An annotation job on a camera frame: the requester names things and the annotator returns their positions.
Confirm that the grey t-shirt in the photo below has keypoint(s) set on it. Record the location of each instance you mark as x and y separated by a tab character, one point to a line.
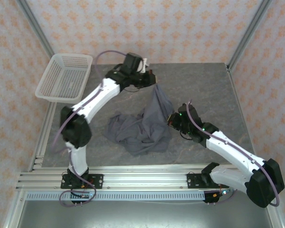
147	133

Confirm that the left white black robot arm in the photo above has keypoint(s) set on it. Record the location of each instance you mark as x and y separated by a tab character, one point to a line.
97	97

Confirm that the white plastic mesh basket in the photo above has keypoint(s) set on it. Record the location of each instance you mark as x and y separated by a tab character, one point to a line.
61	78

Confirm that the grey sheet metal panel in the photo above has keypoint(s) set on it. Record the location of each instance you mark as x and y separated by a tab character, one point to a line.
133	215

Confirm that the small circuit board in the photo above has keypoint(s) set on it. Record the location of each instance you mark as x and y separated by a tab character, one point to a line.
82	196

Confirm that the long aluminium base rail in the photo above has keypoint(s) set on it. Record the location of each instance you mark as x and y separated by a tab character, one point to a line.
145	178

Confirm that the black bracket with orange connector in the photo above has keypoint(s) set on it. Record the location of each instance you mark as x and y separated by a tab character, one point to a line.
210	198

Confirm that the aluminium frame post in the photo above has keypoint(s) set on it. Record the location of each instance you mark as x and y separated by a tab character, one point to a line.
249	31
35	26

